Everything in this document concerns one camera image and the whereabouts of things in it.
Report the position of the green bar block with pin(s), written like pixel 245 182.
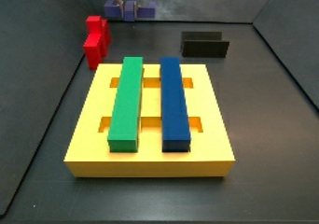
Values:
pixel 124 133

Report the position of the yellow slotted board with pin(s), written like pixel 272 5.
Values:
pixel 89 157

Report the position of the blue bar block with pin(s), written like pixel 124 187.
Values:
pixel 176 124

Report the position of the black fixture bracket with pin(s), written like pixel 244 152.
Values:
pixel 204 45

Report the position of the purple notched block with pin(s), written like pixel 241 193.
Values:
pixel 130 11

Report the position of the red notched block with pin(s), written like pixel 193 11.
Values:
pixel 98 40

